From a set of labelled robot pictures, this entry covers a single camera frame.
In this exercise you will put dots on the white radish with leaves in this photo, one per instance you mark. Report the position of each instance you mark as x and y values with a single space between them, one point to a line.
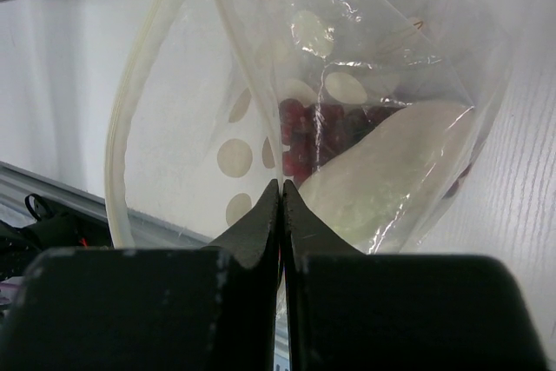
377 193

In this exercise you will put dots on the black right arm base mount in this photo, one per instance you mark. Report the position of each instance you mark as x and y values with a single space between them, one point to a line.
54 226

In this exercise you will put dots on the purple grape bunch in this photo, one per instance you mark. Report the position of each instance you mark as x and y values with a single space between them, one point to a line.
315 134

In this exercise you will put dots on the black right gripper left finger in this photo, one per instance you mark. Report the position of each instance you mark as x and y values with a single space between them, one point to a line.
211 308

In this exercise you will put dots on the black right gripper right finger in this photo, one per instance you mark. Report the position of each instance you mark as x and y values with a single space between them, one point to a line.
350 311

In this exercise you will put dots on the clear zip top bag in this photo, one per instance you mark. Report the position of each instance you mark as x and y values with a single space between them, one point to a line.
195 134

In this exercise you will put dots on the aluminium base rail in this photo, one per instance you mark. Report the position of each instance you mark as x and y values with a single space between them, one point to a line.
17 183

